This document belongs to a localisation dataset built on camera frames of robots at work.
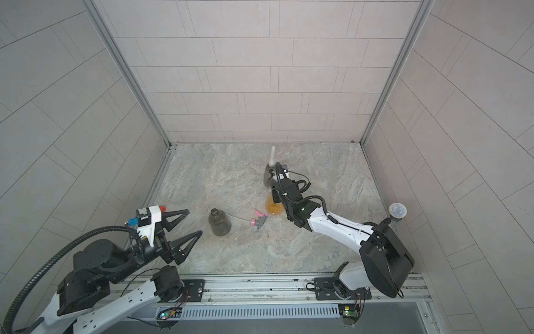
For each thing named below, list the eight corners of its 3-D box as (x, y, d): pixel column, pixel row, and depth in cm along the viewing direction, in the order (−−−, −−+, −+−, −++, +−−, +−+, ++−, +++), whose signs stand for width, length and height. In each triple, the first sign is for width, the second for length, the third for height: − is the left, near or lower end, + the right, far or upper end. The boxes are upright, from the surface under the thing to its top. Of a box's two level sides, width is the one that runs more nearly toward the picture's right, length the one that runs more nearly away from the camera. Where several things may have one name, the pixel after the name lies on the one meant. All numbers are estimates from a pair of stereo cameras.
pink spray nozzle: (249, 225, 88) (248, 223, 86) (254, 212, 92) (254, 209, 90) (263, 229, 87) (262, 227, 85) (267, 215, 91) (267, 213, 89)
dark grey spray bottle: (214, 236, 85) (204, 222, 75) (216, 223, 89) (208, 208, 78) (229, 236, 86) (222, 222, 75) (231, 223, 89) (225, 208, 78)
